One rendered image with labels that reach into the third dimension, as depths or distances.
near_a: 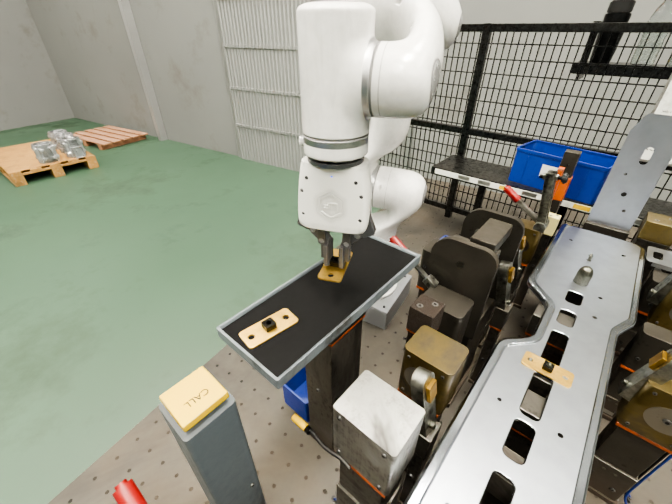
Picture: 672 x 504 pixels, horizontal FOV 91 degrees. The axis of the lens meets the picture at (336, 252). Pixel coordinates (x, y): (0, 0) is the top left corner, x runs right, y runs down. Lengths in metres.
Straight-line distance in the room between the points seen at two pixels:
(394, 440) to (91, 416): 1.79
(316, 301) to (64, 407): 1.81
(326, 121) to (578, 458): 0.60
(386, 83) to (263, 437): 0.82
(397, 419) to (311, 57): 0.44
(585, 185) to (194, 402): 1.32
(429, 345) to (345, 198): 0.31
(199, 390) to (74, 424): 1.67
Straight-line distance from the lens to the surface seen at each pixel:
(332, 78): 0.39
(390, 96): 0.38
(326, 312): 0.53
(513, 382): 0.72
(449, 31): 0.81
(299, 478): 0.90
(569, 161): 1.36
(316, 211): 0.46
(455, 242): 0.69
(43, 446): 2.13
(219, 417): 0.48
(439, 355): 0.60
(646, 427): 0.85
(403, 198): 0.92
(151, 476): 0.99
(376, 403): 0.50
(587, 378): 0.80
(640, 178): 1.34
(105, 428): 2.03
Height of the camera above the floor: 1.53
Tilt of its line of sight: 34 degrees down
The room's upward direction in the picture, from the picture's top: straight up
